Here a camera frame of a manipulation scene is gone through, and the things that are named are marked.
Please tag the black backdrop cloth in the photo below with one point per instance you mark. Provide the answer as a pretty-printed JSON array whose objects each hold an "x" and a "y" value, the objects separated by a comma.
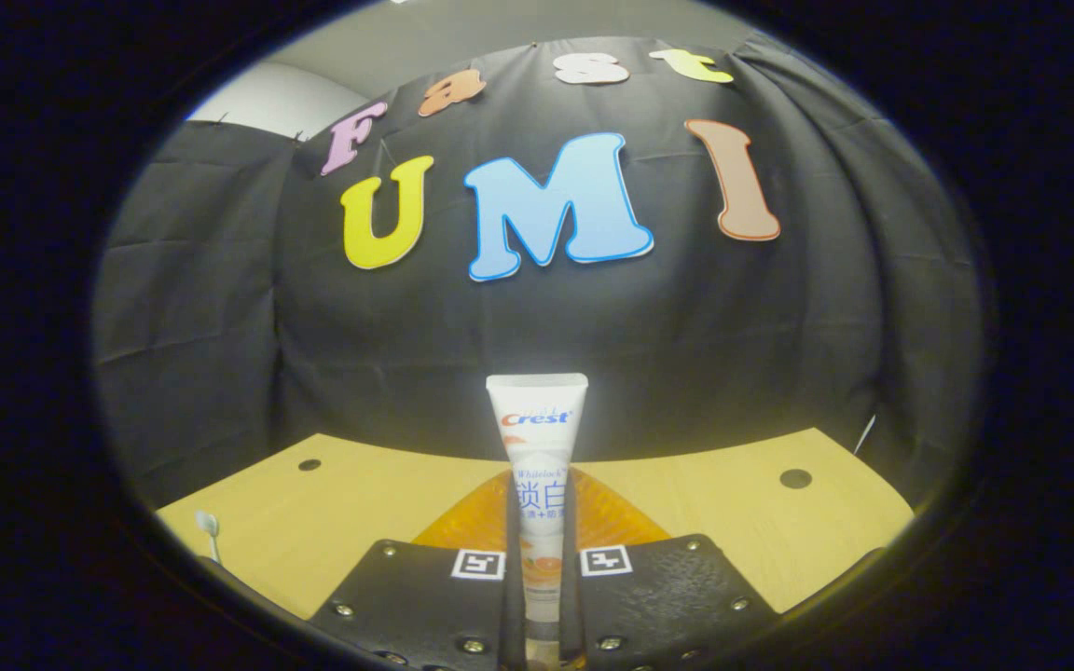
[{"x": 733, "y": 354}]

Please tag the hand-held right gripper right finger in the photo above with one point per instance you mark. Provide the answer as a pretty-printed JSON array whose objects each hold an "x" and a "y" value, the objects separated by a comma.
[{"x": 658, "y": 601}]

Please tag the white toothpaste tube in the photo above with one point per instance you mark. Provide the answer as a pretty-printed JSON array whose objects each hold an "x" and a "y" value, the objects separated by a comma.
[{"x": 537, "y": 438}]

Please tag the white toothbrush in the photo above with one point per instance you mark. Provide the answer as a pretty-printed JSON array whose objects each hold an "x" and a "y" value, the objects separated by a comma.
[{"x": 208, "y": 525}]

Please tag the wooden desktop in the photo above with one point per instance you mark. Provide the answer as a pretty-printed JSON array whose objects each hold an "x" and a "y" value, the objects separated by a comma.
[{"x": 733, "y": 522}]

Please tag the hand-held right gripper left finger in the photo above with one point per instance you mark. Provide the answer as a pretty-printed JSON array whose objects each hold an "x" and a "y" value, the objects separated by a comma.
[{"x": 425, "y": 606}]

